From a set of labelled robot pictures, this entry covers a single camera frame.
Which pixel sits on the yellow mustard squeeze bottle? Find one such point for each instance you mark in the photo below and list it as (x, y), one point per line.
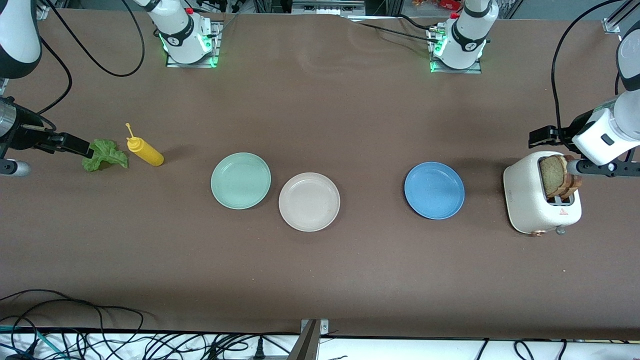
(145, 152)

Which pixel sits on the grey metal bracket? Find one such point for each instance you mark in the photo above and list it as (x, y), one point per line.
(307, 345)

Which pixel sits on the red packet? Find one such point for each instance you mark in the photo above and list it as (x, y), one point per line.
(440, 4)

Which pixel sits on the beige round plate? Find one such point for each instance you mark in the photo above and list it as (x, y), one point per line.
(309, 202)

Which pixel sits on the blue round plate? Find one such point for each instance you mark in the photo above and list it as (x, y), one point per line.
(434, 190)

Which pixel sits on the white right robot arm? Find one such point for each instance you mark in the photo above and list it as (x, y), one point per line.
(20, 35)

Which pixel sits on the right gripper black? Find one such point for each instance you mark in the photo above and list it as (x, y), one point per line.
(25, 135)

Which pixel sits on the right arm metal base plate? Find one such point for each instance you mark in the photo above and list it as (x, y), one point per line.
(175, 65)

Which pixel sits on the green lettuce leaf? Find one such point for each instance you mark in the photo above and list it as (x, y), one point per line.
(105, 155)

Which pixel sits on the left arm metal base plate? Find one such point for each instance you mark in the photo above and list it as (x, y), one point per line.
(457, 71)

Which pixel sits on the white two-slot toaster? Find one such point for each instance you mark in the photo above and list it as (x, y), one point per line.
(530, 205)

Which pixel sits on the black power plug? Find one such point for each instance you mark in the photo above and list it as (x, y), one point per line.
(259, 350)

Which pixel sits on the brown bread slice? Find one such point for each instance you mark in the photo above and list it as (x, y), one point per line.
(575, 182)
(552, 175)

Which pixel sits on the aluminium corner profile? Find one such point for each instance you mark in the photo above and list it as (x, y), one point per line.
(611, 26)

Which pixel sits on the green round plate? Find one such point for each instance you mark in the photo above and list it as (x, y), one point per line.
(240, 181)

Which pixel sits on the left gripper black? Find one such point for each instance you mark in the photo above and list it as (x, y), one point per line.
(573, 129)

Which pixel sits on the aluminium frame profile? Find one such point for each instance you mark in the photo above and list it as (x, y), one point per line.
(46, 14)

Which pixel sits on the grey metal box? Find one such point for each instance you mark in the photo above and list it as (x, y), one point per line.
(327, 6)

